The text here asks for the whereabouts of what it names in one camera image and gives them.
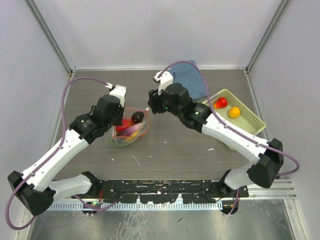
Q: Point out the yellow fruit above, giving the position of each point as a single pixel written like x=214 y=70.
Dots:
x=234 y=112

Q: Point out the dark purple fruit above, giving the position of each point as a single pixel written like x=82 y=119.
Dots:
x=137 y=117

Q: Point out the red tomato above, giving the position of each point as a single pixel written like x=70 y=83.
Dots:
x=220 y=103

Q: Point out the dark brown food item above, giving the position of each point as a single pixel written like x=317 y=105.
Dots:
x=130 y=130

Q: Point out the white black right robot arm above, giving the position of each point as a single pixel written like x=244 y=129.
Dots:
x=263 y=156

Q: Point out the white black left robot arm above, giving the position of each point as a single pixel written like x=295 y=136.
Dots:
x=35 y=187

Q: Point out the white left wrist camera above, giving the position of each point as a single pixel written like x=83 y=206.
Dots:
x=118 y=91

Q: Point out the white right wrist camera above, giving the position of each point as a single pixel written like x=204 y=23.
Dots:
x=164 y=81

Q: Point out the yellow banana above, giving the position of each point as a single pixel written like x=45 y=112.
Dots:
x=131 y=138

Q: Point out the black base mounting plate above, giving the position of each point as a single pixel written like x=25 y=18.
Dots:
x=158 y=191

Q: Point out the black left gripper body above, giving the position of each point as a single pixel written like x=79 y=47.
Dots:
x=116 y=120

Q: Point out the clear zip bag orange zipper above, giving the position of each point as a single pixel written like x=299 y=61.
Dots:
x=128 y=111

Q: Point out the blue folded cloth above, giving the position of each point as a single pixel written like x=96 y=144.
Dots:
x=189 y=77

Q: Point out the green leafy vegetable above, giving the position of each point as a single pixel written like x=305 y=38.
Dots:
x=116 y=141

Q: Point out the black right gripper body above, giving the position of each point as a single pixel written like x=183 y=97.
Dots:
x=161 y=103

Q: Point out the pale green plastic basket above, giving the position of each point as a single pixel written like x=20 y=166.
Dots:
x=247 y=121

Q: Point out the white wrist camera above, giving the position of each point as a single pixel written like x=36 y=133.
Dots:
x=118 y=91
x=164 y=81

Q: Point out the grey slotted cable duct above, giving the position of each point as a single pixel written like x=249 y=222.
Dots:
x=70 y=205

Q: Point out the red apple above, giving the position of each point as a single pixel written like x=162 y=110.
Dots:
x=126 y=123

